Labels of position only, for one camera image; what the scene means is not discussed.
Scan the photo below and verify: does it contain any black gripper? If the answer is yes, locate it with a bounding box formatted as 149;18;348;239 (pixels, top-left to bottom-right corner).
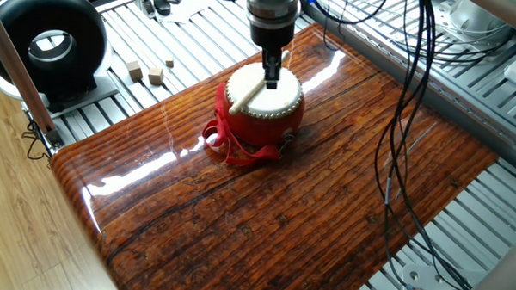
247;23;297;90

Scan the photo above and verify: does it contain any pale wooden drumstick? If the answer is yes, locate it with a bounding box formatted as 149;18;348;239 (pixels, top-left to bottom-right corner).
227;47;292;118

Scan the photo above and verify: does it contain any red drum white skin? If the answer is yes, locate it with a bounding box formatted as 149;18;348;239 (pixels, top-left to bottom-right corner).
221;60;307;151

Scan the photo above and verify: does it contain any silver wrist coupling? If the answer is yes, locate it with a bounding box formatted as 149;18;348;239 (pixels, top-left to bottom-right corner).
241;0;303;31

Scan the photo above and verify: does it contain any white paper sheet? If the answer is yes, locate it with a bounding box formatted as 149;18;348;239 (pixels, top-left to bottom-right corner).
158;0;224;27

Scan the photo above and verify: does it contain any medium wooden cube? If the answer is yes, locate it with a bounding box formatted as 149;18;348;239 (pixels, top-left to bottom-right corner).
146;66;165;87

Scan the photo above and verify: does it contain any black computer mouse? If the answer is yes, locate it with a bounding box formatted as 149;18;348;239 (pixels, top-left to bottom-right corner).
152;0;173;17

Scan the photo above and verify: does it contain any large wooden cube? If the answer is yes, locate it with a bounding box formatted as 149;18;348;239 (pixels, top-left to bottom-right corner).
124;59;144;83

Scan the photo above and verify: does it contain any glossy wood grain board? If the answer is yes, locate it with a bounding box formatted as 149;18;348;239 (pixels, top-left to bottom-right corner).
45;12;503;290

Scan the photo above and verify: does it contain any short aluminium post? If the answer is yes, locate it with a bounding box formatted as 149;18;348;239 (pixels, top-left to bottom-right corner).
132;0;157;20

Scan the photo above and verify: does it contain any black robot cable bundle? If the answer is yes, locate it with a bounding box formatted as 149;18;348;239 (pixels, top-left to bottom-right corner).
295;0;483;290

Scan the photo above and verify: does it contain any silver pedestal with plate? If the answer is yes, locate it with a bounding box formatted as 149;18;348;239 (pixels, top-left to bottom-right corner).
433;0;516;46

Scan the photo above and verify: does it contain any thin black floor cable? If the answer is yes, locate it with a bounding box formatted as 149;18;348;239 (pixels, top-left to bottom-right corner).
19;118;53;163

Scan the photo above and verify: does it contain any diagonal frame strut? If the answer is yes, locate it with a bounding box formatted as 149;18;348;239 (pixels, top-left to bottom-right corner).
0;0;71;151

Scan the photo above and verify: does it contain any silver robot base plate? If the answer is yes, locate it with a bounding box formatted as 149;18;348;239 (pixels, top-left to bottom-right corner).
401;263;487;290

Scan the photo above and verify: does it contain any black ring device white base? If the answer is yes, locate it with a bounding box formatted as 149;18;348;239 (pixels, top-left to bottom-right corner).
0;0;123;120

